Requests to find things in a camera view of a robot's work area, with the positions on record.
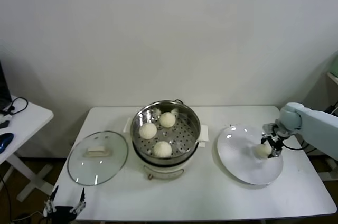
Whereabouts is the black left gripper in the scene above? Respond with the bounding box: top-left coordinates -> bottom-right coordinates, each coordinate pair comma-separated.
43,185 -> 87,224

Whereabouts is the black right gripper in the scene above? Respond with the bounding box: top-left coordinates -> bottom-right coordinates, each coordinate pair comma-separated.
260,133 -> 285,159

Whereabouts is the white steamed baozi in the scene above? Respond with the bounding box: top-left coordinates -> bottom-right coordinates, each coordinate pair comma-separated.
153,141 -> 173,158
252,143 -> 273,159
139,123 -> 157,139
159,112 -> 176,128

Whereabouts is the round glass pot lid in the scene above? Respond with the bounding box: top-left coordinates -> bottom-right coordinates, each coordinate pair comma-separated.
67,130 -> 129,187

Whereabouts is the stainless steel steamer basket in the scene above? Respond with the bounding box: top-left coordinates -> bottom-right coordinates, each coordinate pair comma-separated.
123,100 -> 209,162

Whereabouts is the round white plate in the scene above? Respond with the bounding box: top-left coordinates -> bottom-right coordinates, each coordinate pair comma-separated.
217,125 -> 284,185

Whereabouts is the white furniture base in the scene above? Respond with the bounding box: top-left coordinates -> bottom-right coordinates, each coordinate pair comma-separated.
321,158 -> 338,182

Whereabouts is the blue computer mouse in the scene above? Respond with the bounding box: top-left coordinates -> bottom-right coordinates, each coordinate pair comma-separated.
0,133 -> 14,153

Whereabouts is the white side table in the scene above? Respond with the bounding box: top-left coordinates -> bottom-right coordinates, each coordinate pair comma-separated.
0,101 -> 55,203

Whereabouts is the white shelf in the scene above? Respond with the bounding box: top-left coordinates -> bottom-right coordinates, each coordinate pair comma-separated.
325,72 -> 338,87

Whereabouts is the cream electric cooker pot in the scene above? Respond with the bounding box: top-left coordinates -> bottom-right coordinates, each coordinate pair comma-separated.
132,139 -> 209,181

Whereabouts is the pale green object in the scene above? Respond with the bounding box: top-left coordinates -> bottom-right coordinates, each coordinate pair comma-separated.
327,51 -> 338,78

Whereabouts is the dark laptop screen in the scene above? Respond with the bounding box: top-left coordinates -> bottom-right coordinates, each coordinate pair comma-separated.
0,61 -> 13,111

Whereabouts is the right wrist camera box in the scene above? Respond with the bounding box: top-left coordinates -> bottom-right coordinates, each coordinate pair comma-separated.
262,123 -> 278,135

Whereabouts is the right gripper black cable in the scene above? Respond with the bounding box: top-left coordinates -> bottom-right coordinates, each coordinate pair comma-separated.
282,139 -> 317,153

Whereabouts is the thin black looped cable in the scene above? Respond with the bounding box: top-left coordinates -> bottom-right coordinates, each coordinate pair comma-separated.
0,97 -> 29,116

